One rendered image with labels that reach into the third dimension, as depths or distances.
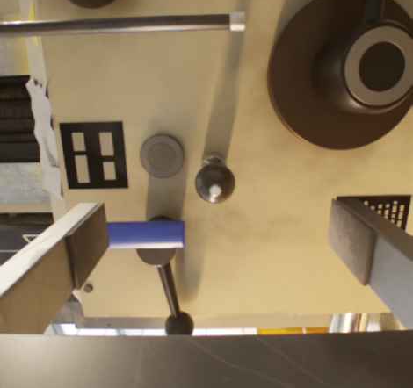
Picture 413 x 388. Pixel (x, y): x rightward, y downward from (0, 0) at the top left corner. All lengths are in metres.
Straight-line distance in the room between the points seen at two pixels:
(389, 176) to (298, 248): 0.13
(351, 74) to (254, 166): 0.13
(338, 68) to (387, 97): 0.04
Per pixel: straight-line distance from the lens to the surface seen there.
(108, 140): 0.32
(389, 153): 0.36
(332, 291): 0.41
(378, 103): 0.26
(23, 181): 1.18
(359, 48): 0.26
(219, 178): 0.22
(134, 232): 0.27
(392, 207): 0.38
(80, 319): 1.39
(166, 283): 0.33
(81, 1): 0.31
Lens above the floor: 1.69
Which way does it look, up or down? 1 degrees up
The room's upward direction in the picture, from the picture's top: 91 degrees counter-clockwise
